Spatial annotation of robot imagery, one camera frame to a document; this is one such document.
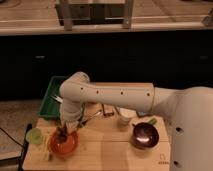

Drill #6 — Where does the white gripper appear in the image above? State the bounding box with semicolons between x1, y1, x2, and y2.
59;100;84;131

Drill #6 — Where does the metal spoon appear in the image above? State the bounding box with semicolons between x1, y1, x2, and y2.
81;110;102;126

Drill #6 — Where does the dark purple bowl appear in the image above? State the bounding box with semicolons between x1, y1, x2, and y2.
131;122;159;149

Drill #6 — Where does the white cup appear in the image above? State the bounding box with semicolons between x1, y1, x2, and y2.
119;108;136;125

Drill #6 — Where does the white fork in tray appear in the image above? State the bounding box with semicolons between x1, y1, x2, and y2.
52;95;63;103

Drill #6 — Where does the red bowl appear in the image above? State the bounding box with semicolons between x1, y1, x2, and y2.
48;132;78;158

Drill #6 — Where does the wooden stool frame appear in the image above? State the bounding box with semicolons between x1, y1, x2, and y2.
54;0;134;31

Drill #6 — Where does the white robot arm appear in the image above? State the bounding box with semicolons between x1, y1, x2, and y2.
59;72;213;171

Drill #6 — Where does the small brown frame object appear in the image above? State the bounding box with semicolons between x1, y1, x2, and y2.
101;104;114;117

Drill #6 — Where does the green vegetable piece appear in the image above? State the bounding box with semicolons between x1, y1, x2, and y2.
148;118;157;125

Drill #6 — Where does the light green cup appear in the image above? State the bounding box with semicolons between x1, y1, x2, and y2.
26;128;43;145

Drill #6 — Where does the dark grapes bunch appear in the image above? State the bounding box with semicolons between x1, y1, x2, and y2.
56;127;68;141

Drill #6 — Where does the green plastic tray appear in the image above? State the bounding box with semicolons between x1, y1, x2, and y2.
38;76;67;120

